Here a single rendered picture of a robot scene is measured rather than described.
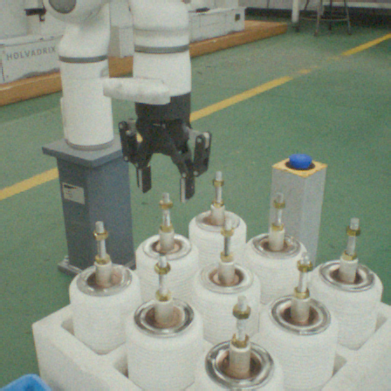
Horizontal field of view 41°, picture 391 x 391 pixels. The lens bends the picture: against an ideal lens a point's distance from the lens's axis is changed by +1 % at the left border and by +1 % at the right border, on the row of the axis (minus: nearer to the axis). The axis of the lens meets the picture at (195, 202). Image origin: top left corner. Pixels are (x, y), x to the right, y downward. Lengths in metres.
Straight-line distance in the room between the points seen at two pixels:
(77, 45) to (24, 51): 1.80
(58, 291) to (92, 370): 0.49
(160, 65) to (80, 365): 0.39
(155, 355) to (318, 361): 0.19
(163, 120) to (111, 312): 0.26
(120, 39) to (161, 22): 2.65
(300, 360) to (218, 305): 0.13
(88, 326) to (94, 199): 0.41
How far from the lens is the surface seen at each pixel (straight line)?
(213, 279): 0.71
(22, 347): 1.04
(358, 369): 0.72
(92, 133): 1.05
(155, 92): 0.61
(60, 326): 0.77
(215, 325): 0.71
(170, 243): 0.77
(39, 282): 1.20
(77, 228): 1.13
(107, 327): 0.71
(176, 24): 0.65
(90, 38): 1.03
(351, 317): 0.73
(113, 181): 1.07
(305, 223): 0.95
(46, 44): 2.90
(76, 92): 1.03
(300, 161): 0.92
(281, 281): 0.78
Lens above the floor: 0.65
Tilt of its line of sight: 26 degrees down
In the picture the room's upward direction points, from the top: straight up
